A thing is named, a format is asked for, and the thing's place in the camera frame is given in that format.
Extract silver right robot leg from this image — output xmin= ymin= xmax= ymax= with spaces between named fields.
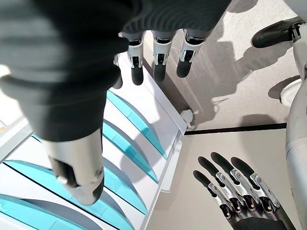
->
xmin=280 ymin=23 xmax=307 ymax=230

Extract white medical cart blue drawers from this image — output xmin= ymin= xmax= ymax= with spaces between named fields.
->
xmin=0 ymin=51 xmax=192 ymax=230

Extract black right robot foot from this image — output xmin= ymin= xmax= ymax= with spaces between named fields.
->
xmin=251 ymin=20 xmax=300 ymax=48

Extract white cart caster wheel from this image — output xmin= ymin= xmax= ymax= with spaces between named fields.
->
xmin=181 ymin=109 xmax=194 ymax=127

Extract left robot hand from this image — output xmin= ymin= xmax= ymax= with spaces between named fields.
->
xmin=193 ymin=151 xmax=297 ymax=230

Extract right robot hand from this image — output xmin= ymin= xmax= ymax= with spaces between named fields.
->
xmin=0 ymin=0 xmax=232 ymax=206

